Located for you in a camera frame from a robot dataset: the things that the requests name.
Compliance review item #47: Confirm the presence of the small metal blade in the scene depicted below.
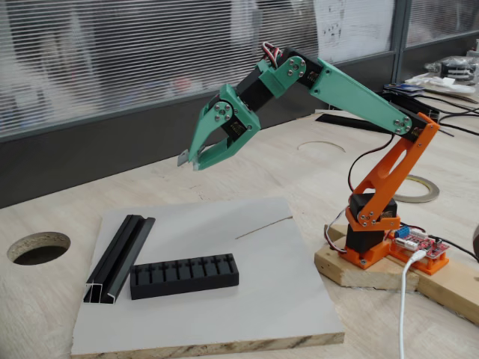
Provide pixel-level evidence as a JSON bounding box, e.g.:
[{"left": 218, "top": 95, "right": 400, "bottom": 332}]
[{"left": 176, "top": 147, "right": 205, "bottom": 166}]

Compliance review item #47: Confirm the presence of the black slotted holder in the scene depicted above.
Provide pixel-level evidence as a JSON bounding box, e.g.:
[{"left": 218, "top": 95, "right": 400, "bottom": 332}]
[{"left": 129, "top": 253, "right": 240, "bottom": 301}]

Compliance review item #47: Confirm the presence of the black flat strip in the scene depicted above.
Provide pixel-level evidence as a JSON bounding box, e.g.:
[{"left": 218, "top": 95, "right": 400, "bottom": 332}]
[{"left": 315, "top": 114, "right": 392, "bottom": 134}]

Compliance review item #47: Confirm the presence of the white paper sheet on window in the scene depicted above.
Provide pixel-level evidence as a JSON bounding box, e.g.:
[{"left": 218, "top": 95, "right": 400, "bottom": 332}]
[{"left": 313, "top": 0, "right": 397, "bottom": 67}]

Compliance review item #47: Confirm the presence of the black aluminium profile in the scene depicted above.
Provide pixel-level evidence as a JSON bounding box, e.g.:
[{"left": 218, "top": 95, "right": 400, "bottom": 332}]
[{"left": 82, "top": 214, "right": 156, "bottom": 305}]

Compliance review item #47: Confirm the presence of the blue card stack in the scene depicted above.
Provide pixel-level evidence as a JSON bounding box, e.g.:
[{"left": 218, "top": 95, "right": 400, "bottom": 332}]
[{"left": 383, "top": 82, "right": 426, "bottom": 97}]

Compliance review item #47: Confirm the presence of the grey chipboard panel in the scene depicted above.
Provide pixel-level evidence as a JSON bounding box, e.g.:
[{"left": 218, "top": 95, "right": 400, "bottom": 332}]
[{"left": 70, "top": 197, "right": 346, "bottom": 356}]

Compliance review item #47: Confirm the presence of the wooden base block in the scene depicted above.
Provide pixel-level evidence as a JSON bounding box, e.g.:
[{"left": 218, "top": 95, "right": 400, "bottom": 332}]
[{"left": 314, "top": 223, "right": 421, "bottom": 292}]

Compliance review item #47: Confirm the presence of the tape roll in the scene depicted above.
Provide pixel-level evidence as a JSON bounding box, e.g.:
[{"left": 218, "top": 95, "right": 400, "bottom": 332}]
[{"left": 394, "top": 174, "right": 441, "bottom": 204}]

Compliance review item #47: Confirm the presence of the white paper pile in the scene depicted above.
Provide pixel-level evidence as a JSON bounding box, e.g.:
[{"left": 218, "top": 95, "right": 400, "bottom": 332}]
[{"left": 406, "top": 73, "right": 476, "bottom": 97}]

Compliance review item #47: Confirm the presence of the clear plastic bag with parts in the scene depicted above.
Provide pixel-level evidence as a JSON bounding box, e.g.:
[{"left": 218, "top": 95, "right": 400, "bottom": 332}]
[{"left": 424, "top": 55, "right": 479, "bottom": 82}]

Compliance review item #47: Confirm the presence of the red controller board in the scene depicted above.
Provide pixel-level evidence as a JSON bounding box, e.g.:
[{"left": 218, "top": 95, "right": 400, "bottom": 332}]
[{"left": 391, "top": 223, "right": 452, "bottom": 260}]

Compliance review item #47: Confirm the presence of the long wooden plank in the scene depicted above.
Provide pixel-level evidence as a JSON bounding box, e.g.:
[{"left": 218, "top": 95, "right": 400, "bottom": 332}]
[{"left": 415, "top": 257, "right": 479, "bottom": 325}]

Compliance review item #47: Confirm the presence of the black cable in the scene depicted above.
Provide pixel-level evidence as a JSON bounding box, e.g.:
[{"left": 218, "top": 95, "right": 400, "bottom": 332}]
[
  {"left": 413, "top": 91, "right": 479, "bottom": 114},
  {"left": 437, "top": 111, "right": 479, "bottom": 136},
  {"left": 428, "top": 233, "right": 479, "bottom": 263}
]

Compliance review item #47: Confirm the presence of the white usb cable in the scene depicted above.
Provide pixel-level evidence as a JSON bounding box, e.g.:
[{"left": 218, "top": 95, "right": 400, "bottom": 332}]
[{"left": 397, "top": 249, "right": 427, "bottom": 359}]

